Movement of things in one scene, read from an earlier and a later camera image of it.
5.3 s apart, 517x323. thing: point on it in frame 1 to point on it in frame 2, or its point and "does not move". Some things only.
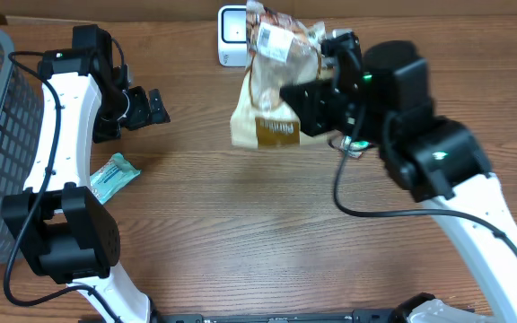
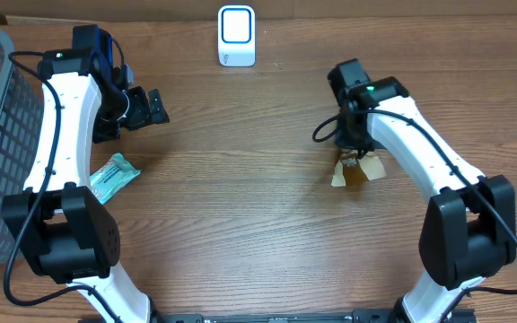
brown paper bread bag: [284, 50] to [353, 171]
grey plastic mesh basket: [5, 105] does not move
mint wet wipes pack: [111, 176] does not move
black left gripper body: [139, 114] does not move
